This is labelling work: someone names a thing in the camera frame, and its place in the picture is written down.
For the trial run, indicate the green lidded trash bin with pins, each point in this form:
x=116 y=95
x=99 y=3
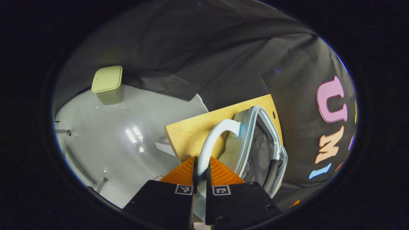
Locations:
x=107 y=83

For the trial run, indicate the light blue suitcase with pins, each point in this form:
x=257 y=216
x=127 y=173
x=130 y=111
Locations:
x=255 y=150

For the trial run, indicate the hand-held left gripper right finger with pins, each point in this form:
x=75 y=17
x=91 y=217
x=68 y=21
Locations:
x=208 y=175

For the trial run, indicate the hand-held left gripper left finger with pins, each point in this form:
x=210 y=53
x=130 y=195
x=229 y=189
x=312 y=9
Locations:
x=195 y=174

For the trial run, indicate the grey metal rod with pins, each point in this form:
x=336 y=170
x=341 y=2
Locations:
x=102 y=184
x=63 y=131

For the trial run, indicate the black backdrop cloth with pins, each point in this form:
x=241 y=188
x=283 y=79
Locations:
x=207 y=48

